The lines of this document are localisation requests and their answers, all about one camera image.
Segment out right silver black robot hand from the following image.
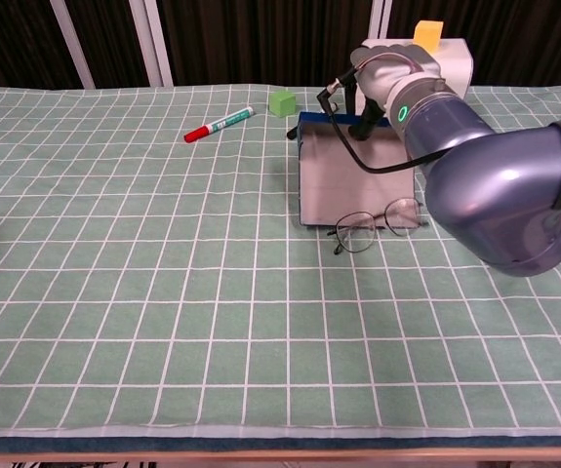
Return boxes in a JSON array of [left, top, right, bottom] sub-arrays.
[[341, 44, 445, 141]]

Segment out blue whiteboard eraser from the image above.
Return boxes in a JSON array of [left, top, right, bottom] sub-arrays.
[[297, 110, 421, 230]]

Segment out thin-framed eyeglasses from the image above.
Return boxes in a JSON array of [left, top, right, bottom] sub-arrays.
[[327, 197, 430, 255]]

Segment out yellow block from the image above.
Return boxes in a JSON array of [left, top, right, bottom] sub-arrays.
[[412, 19, 445, 54]]

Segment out white ribbed plastic box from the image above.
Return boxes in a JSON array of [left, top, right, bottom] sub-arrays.
[[357, 37, 475, 101]]

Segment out green cube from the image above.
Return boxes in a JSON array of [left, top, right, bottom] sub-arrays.
[[267, 89, 297, 119]]

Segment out black pleated curtain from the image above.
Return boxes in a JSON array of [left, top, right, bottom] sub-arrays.
[[0, 0, 561, 89]]

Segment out red cap whiteboard marker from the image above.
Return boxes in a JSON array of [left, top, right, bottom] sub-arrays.
[[183, 105, 255, 144]]

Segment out green checked tablecloth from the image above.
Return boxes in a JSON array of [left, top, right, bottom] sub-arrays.
[[0, 83, 561, 440]]

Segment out white frame post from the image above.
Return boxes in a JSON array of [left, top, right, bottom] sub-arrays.
[[49, 0, 97, 90], [368, 0, 393, 43], [128, 0, 175, 88]]

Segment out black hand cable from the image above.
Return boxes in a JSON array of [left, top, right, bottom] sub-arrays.
[[317, 67, 450, 175]]

